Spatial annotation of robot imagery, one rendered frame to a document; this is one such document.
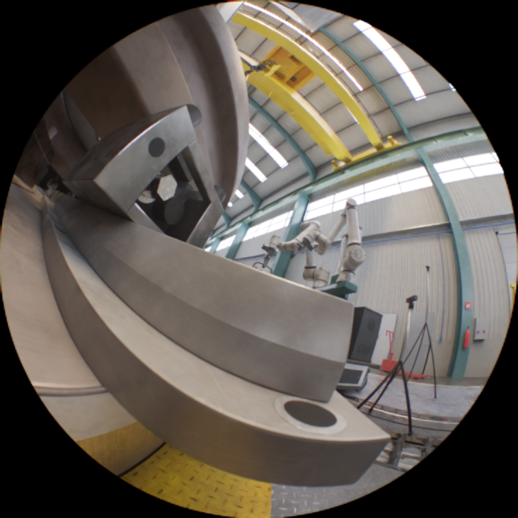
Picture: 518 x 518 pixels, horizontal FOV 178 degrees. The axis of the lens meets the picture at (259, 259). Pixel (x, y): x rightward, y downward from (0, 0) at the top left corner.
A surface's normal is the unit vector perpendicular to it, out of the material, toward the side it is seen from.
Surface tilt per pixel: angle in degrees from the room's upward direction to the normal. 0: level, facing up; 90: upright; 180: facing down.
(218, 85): 180
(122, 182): 90
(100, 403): 90
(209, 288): 72
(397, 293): 90
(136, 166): 90
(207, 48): 180
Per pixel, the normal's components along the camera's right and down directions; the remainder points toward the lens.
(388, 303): -0.74, -0.50
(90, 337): -0.07, -0.39
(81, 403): 0.92, 0.29
